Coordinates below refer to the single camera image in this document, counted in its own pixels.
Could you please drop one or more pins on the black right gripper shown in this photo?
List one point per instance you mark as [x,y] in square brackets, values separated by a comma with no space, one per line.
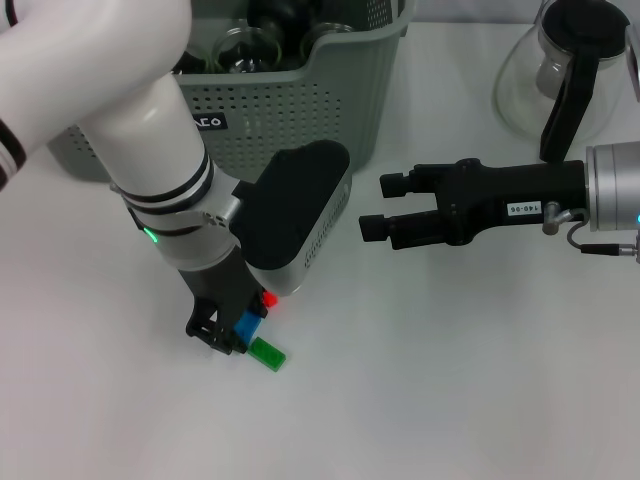
[500,200]

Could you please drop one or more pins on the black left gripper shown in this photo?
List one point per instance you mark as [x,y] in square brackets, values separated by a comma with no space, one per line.
[220,285]

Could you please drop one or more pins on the blue square toy brick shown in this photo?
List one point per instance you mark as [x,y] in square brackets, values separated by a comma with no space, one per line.
[247,325]

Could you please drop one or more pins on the green toy brick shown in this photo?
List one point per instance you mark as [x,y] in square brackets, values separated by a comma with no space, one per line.
[267,354]

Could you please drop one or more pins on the small red toy block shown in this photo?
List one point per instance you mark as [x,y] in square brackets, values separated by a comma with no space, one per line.
[270,299]

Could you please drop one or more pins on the grey-green perforated storage bin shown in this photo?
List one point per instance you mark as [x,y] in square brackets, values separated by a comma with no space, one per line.
[300,100]

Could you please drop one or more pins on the right wrist camera housing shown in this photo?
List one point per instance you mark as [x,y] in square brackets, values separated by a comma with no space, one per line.
[635,60]

